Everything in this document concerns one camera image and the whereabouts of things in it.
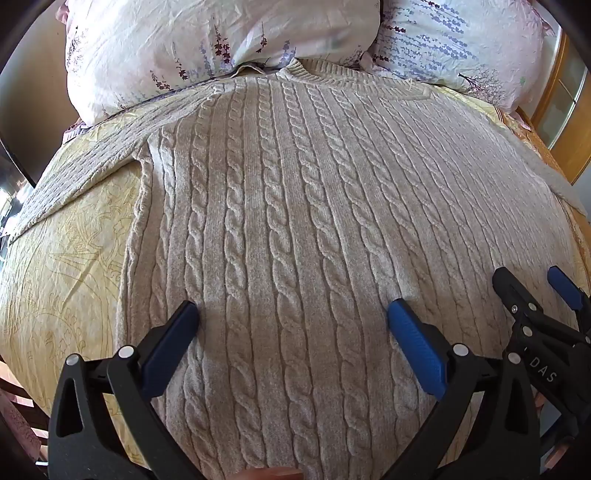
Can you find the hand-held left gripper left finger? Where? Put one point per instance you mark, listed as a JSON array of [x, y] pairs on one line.
[[170, 353]]

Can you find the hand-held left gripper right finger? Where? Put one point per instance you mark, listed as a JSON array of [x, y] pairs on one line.
[[415, 350]]

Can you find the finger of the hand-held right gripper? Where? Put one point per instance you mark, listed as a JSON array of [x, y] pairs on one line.
[[510, 288], [565, 288]]

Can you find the person's left hand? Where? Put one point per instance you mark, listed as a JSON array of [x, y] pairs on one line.
[[272, 476]]

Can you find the wooden glass-door cabinet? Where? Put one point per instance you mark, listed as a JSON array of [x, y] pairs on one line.
[[577, 152]]

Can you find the yellow patterned bedsheet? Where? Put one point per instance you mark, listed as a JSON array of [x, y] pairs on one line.
[[69, 254]]

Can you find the pink patterned cloth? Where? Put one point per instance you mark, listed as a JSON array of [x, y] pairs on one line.
[[18, 424]]

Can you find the floral pillow with tree print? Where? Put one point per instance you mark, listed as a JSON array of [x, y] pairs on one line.
[[461, 41]]

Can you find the pink floral pillow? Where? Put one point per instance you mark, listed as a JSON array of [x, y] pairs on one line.
[[161, 37]]

